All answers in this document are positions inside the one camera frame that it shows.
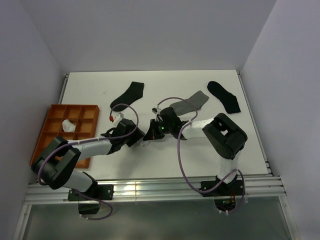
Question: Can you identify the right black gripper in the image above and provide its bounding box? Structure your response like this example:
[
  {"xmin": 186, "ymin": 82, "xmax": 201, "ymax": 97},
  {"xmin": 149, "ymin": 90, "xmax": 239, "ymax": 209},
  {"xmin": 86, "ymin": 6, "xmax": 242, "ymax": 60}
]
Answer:
[{"xmin": 144, "ymin": 118, "xmax": 173, "ymax": 140}]

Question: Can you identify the white striped sock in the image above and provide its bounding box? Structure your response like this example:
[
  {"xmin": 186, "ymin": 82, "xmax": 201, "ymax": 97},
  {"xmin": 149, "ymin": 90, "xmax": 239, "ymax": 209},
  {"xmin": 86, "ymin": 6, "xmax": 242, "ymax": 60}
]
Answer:
[{"xmin": 139, "ymin": 140, "xmax": 150, "ymax": 148}]

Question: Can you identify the grey sock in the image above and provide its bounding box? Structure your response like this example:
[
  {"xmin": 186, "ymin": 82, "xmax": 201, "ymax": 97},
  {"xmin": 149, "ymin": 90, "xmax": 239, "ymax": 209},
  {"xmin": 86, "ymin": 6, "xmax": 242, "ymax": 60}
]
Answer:
[{"xmin": 170, "ymin": 90, "xmax": 209, "ymax": 116}]

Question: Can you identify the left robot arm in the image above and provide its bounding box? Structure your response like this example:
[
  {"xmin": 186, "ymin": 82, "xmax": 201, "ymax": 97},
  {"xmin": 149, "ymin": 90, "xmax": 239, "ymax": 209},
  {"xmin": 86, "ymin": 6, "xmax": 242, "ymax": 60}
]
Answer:
[{"xmin": 31, "ymin": 118, "xmax": 145, "ymax": 200}]

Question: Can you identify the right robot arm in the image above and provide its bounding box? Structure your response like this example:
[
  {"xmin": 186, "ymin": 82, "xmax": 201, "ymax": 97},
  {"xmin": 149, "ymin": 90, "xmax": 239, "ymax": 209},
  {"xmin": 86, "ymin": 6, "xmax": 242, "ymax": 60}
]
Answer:
[{"xmin": 143, "ymin": 107, "xmax": 248, "ymax": 195}]

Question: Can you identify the black sock left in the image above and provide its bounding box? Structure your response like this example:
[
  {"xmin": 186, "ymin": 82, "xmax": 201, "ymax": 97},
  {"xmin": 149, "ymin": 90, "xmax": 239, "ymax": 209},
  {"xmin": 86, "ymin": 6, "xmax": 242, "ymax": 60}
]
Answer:
[{"xmin": 110, "ymin": 81, "xmax": 145, "ymax": 112}]

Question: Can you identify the black sock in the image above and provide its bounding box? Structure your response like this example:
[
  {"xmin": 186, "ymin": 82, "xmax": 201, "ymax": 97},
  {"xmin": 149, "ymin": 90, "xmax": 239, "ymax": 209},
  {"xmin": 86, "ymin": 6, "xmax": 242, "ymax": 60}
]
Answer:
[
  {"xmin": 207, "ymin": 81, "xmax": 241, "ymax": 114},
  {"xmin": 110, "ymin": 81, "xmax": 145, "ymax": 112}
]

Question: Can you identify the orange compartment tray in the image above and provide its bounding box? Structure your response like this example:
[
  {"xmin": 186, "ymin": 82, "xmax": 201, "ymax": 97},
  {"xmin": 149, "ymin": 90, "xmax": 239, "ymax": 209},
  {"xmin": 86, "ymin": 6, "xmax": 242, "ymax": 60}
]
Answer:
[{"xmin": 30, "ymin": 104, "xmax": 100, "ymax": 164}]

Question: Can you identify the black sock right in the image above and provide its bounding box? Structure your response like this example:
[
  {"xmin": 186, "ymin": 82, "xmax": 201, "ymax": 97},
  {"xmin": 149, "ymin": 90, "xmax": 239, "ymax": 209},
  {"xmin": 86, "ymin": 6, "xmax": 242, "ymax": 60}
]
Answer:
[{"xmin": 207, "ymin": 81, "xmax": 241, "ymax": 114}]

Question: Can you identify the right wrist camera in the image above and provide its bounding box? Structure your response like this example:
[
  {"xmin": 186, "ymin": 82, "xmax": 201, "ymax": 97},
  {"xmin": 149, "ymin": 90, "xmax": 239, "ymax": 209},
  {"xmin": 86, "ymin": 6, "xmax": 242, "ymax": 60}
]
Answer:
[{"xmin": 151, "ymin": 105, "xmax": 162, "ymax": 116}]

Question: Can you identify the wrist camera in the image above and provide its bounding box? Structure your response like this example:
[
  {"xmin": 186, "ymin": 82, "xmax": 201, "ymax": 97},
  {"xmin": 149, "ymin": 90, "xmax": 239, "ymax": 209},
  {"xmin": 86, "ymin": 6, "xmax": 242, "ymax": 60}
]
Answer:
[
  {"xmin": 151, "ymin": 105, "xmax": 162, "ymax": 116},
  {"xmin": 109, "ymin": 112, "xmax": 124, "ymax": 126}
]

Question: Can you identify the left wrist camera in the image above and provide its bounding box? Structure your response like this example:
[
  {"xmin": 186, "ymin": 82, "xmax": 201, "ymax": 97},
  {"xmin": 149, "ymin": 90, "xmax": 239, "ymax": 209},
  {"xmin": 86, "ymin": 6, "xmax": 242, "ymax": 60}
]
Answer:
[{"xmin": 109, "ymin": 112, "xmax": 124, "ymax": 126}]

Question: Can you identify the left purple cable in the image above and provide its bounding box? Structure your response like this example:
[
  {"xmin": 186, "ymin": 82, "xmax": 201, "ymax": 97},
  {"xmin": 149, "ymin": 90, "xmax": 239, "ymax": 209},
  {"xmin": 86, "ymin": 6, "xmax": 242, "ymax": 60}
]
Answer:
[{"xmin": 37, "ymin": 103, "xmax": 140, "ymax": 221}]

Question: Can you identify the purple cable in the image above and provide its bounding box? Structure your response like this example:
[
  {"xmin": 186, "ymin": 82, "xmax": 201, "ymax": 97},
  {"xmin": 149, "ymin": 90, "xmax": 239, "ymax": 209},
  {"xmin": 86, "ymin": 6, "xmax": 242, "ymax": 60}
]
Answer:
[
  {"xmin": 154, "ymin": 96, "xmax": 246, "ymax": 215},
  {"xmin": 37, "ymin": 103, "xmax": 140, "ymax": 221}
]

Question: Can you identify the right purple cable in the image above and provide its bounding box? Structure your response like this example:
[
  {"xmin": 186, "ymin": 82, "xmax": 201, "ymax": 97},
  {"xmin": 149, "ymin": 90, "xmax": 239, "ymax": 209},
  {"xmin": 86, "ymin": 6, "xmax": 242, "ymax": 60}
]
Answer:
[{"xmin": 154, "ymin": 96, "xmax": 246, "ymax": 215}]

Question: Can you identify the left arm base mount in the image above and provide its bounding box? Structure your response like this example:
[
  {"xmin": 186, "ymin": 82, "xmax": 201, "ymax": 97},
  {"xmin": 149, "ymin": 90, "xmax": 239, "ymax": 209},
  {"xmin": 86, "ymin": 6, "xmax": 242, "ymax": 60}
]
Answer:
[{"xmin": 67, "ymin": 184, "xmax": 114, "ymax": 220}]

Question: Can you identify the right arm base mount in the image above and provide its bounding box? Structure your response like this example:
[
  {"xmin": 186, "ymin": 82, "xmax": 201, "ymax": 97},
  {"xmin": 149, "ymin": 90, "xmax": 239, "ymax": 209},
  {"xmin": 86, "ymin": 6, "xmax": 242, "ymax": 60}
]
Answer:
[{"xmin": 201, "ymin": 174, "xmax": 246, "ymax": 214}]

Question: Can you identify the aluminium frame rail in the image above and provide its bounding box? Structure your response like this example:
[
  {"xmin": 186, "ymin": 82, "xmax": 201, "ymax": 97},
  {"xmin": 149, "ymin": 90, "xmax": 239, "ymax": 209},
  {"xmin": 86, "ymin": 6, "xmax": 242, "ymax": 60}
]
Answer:
[{"xmin": 23, "ymin": 176, "xmax": 287, "ymax": 205}]

